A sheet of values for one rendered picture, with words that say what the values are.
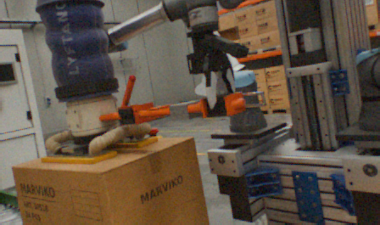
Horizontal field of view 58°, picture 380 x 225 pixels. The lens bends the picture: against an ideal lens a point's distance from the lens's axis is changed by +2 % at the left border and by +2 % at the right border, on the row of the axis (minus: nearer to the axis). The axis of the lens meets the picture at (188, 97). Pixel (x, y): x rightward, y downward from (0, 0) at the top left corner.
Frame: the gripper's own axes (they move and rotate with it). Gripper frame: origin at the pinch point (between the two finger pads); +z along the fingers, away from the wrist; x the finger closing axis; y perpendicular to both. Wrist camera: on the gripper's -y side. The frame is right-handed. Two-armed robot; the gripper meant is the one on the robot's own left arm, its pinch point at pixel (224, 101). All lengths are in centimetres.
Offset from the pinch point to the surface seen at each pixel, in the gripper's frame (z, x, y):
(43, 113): 8, -382, 884
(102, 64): -18, 0, 49
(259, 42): -76, -723, 370
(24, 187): 21, 20, 82
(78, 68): -18, 7, 52
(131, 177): 18.1, 11.1, 30.0
